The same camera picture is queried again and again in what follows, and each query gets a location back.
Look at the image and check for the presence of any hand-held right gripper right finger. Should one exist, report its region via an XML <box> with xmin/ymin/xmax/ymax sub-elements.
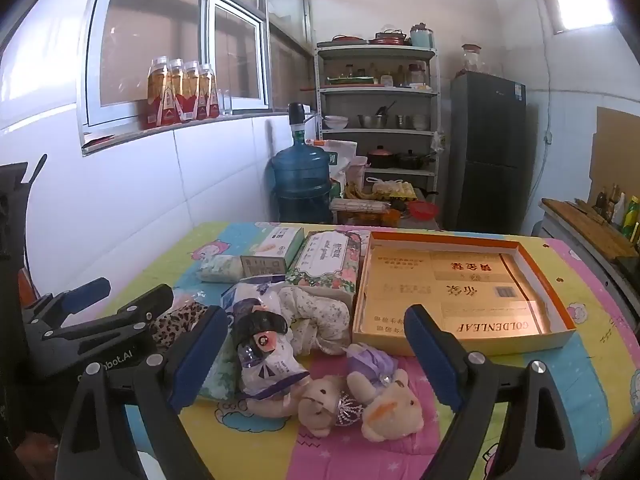
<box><xmin>404</xmin><ymin>304</ymin><xmax>583</xmax><ymax>480</ymax></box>

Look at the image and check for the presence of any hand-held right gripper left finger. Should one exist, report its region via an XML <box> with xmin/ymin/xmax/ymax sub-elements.
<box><xmin>54</xmin><ymin>305</ymin><xmax>231</xmax><ymax>480</ymax></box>

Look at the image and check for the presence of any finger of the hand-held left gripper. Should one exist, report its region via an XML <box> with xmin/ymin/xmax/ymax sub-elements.
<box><xmin>42</xmin><ymin>284</ymin><xmax>174</xmax><ymax>348</ymax></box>
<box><xmin>22</xmin><ymin>276</ymin><xmax>112</xmax><ymax>341</ymax></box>

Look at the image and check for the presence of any plush bunny purple dress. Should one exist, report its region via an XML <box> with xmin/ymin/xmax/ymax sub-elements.
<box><xmin>345</xmin><ymin>342</ymin><xmax>426</xmax><ymax>443</ymax></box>

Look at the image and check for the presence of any white packet with dark figure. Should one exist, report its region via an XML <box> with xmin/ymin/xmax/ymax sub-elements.
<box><xmin>231</xmin><ymin>297</ymin><xmax>312</xmax><ymax>398</ymax></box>

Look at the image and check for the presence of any orange-rimmed gold cardboard box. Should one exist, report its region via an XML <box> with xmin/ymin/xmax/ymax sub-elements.
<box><xmin>351</xmin><ymin>231</ymin><xmax>577</xmax><ymax>358</ymax></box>

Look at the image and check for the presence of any small pale green tissue pack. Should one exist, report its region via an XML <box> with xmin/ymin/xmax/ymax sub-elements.
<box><xmin>197</xmin><ymin>254</ymin><xmax>244</xmax><ymax>283</ymax></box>

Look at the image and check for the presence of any beige teddy bear with tiara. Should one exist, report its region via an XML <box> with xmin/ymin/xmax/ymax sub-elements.
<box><xmin>247</xmin><ymin>375</ymin><xmax>361</xmax><ymax>438</ymax></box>

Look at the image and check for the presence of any floral fabric pouch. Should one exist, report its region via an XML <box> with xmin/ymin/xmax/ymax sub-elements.
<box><xmin>277</xmin><ymin>285</ymin><xmax>353</xmax><ymax>356</ymax></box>

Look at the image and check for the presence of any green white tissue box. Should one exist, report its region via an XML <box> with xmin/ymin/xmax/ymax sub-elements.
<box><xmin>240</xmin><ymin>225</ymin><xmax>306</xmax><ymax>277</ymax></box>

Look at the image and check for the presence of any cartoon printed blanket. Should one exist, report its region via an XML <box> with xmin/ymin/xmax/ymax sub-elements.
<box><xmin>65</xmin><ymin>220</ymin><xmax>640</xmax><ymax>480</ymax></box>

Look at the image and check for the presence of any floral tissue box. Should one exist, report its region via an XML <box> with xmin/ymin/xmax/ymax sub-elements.
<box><xmin>286</xmin><ymin>230</ymin><xmax>364</xmax><ymax>297</ymax></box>

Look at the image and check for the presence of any noodle packet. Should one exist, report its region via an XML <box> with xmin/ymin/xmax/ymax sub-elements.
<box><xmin>331</xmin><ymin>198</ymin><xmax>391</xmax><ymax>213</ymax></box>

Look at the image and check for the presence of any egg tray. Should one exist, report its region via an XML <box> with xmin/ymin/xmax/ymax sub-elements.
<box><xmin>367</xmin><ymin>177</ymin><xmax>417</xmax><ymax>200</ymax></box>

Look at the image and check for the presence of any grey counter cabinet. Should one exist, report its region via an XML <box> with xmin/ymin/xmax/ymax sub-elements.
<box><xmin>532</xmin><ymin>205</ymin><xmax>640</xmax><ymax>341</ymax></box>

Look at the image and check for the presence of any black pan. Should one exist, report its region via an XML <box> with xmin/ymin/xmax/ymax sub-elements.
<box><xmin>398</xmin><ymin>150</ymin><xmax>436</xmax><ymax>170</ymax></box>

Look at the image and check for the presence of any wooden cutting board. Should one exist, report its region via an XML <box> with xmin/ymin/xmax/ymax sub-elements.
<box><xmin>541</xmin><ymin>197</ymin><xmax>638</xmax><ymax>261</ymax></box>

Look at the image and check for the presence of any pink plastic bin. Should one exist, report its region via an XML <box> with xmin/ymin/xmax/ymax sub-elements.
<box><xmin>345</xmin><ymin>156</ymin><xmax>369</xmax><ymax>186</ymax></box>

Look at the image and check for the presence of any blue water jug with pump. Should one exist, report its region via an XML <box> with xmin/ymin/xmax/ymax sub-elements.
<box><xmin>270</xmin><ymin>102</ymin><xmax>333</xmax><ymax>223</ymax></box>

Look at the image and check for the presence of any red label tea bottle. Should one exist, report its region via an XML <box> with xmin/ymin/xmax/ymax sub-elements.
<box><xmin>197</xmin><ymin>62</ymin><xmax>220</xmax><ymax>118</ymax></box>
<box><xmin>182</xmin><ymin>60</ymin><xmax>207</xmax><ymax>121</ymax></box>
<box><xmin>167</xmin><ymin>58</ymin><xmax>194</xmax><ymax>123</ymax></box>
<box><xmin>146</xmin><ymin>56</ymin><xmax>179</xmax><ymax>130</ymax></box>

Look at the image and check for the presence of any black pot with red lid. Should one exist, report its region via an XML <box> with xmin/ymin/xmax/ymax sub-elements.
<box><xmin>366</xmin><ymin>145</ymin><xmax>398</xmax><ymax>168</ymax></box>

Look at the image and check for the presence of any black induction cooker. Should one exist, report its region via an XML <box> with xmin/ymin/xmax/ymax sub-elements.
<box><xmin>615</xmin><ymin>255</ymin><xmax>640</xmax><ymax>282</ymax></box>

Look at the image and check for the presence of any white green flour sack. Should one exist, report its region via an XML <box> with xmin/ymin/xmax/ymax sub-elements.
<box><xmin>320</xmin><ymin>140</ymin><xmax>358</xmax><ymax>183</ymax></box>

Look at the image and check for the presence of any black refrigerator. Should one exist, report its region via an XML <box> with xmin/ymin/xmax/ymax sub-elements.
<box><xmin>448</xmin><ymin>71</ymin><xmax>528</xmax><ymax>235</ymax></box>

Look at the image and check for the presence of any green plastic bottle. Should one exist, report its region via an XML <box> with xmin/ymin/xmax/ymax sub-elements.
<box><xmin>624</xmin><ymin>197</ymin><xmax>640</xmax><ymax>236</ymax></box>

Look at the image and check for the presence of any sliding window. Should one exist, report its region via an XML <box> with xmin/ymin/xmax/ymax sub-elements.
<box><xmin>80</xmin><ymin>0</ymin><xmax>273</xmax><ymax>128</ymax></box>

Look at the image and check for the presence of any cardboard sheet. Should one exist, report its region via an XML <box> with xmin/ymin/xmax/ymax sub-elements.
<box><xmin>587</xmin><ymin>106</ymin><xmax>640</xmax><ymax>201</ymax></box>

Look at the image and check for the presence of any grey metal shelf rack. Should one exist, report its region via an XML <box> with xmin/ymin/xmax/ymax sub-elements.
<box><xmin>314</xmin><ymin>42</ymin><xmax>442</xmax><ymax>196</ymax></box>

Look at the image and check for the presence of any black cable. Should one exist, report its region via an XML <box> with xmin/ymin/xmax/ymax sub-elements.
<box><xmin>26</xmin><ymin>154</ymin><xmax>49</xmax><ymax>188</ymax></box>

